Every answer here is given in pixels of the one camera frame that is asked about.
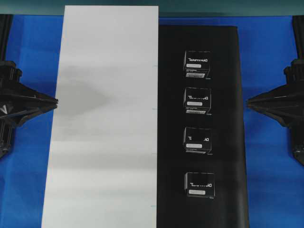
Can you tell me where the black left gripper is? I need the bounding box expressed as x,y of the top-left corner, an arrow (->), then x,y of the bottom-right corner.
0,61 -> 58,128

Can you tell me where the black base board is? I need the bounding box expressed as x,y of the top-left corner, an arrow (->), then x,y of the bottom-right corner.
157,25 -> 249,228

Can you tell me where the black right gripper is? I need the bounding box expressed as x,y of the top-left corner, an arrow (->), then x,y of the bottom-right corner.
246,59 -> 304,129

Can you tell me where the black box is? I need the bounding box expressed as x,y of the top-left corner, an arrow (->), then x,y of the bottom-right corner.
183,87 -> 212,115
183,50 -> 211,80
184,172 -> 215,199
183,127 -> 212,155

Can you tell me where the black box top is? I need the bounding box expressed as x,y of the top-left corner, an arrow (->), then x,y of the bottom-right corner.
183,50 -> 211,80

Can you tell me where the black box bottom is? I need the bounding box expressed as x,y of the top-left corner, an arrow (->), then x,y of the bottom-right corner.
184,172 -> 215,199

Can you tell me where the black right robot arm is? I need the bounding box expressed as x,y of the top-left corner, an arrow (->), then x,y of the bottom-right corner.
247,15 -> 304,128

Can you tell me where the white base board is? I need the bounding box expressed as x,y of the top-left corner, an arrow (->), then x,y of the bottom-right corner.
42,6 -> 159,228

